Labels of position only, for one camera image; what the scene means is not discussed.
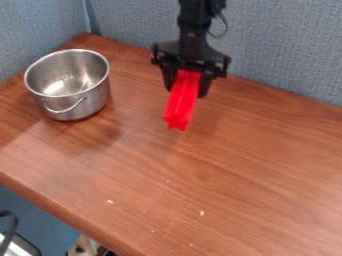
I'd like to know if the red plastic block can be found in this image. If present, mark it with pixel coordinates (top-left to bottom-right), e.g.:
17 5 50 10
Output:
163 70 200 131

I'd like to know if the black cable below table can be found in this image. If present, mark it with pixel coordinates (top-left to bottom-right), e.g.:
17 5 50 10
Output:
0 209 20 256

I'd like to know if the metal pot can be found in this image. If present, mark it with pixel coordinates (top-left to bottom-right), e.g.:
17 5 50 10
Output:
24 49 110 121

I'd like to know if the grey device below table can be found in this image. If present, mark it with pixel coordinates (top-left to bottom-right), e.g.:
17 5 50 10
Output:
0 234 41 256

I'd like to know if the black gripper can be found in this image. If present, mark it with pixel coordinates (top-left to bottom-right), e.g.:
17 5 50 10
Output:
151 21 231 98

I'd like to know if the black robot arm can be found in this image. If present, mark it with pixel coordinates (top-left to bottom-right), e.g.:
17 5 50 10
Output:
151 0 231 98

